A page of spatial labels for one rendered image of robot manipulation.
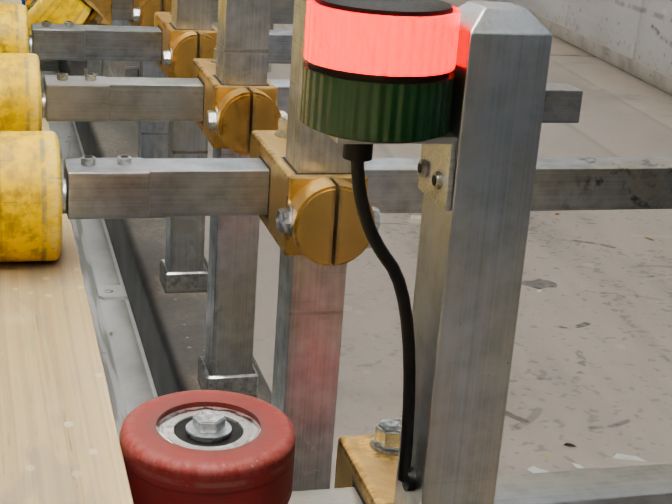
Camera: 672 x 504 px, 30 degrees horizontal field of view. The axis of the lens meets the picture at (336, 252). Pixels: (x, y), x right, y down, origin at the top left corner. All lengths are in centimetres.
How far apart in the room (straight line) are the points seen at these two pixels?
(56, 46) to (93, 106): 25
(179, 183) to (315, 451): 20
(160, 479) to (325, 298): 26
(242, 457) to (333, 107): 17
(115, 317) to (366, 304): 182
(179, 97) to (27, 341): 39
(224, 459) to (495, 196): 16
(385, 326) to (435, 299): 257
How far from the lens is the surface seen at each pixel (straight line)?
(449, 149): 50
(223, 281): 104
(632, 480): 68
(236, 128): 97
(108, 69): 200
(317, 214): 73
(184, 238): 129
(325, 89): 48
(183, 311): 125
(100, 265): 161
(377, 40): 47
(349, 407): 267
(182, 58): 121
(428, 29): 47
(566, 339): 315
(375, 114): 47
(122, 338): 139
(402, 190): 82
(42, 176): 76
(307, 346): 79
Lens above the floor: 117
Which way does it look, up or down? 19 degrees down
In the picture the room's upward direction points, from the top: 4 degrees clockwise
